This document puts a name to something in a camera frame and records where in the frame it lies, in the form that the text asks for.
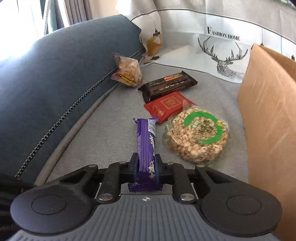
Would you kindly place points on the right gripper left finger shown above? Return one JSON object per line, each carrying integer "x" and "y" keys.
{"x": 115, "y": 175}

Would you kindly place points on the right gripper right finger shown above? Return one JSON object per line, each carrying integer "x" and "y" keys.
{"x": 175, "y": 175}

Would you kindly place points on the round puffed grain snack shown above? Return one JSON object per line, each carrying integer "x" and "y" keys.
{"x": 196, "y": 135}

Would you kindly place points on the purple chocolate bar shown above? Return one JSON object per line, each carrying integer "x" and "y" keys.
{"x": 146, "y": 173}

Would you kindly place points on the small red packet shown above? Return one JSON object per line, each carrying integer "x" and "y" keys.
{"x": 166, "y": 106}

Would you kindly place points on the dark chocolate biscuit pack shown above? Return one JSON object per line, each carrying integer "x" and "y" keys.
{"x": 166, "y": 85}

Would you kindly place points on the clear bag of crackers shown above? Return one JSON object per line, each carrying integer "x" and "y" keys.
{"x": 129, "y": 72}

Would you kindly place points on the blue sofa cushion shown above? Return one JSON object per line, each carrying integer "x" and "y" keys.
{"x": 48, "y": 89}

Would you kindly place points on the brown cardboard box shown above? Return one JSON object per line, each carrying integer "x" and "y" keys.
{"x": 267, "y": 104}

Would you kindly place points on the grey printed sofa cover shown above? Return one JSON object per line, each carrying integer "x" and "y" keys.
{"x": 106, "y": 133}

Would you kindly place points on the grey curtain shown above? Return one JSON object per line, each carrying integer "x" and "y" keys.
{"x": 62, "y": 14}

